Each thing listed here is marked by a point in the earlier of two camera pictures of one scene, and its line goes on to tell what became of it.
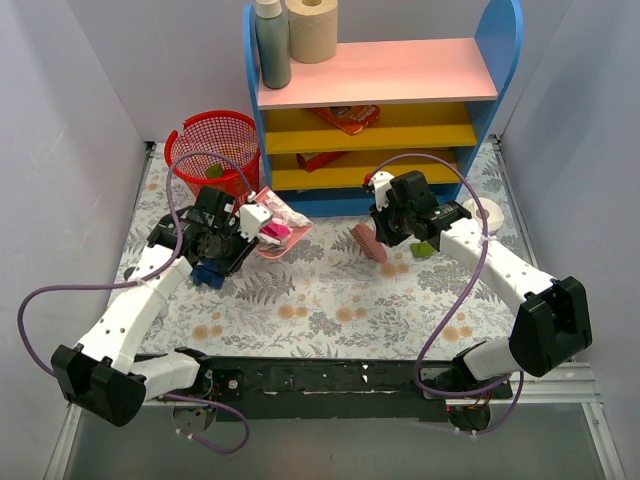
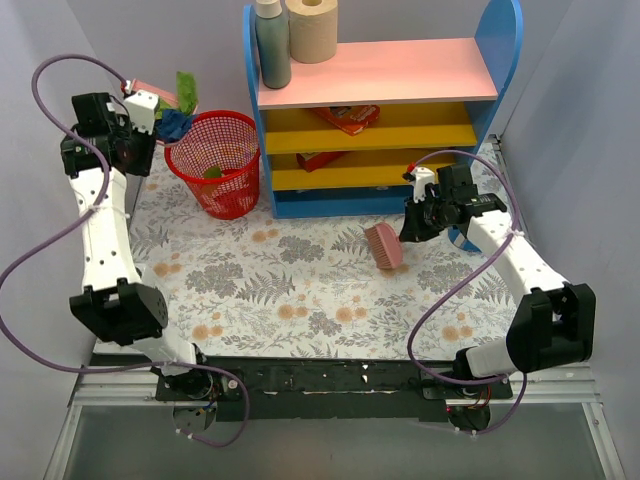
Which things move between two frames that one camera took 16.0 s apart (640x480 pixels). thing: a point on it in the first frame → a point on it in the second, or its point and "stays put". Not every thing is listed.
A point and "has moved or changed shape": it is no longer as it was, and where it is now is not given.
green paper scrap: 421,249 → 187,94
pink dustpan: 294,238 → 166,96
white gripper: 251,217 → 142,107
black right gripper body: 388,230 → 415,220
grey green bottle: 274,35 stays put
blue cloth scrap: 205,275 → 173,126
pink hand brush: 369,241 has moved or changed shape
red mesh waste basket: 217,149 stays put
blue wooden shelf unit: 430,106 stays put
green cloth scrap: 215,170 stays put
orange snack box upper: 351,119 stays put
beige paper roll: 313,30 stays put
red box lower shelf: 310,161 stays put
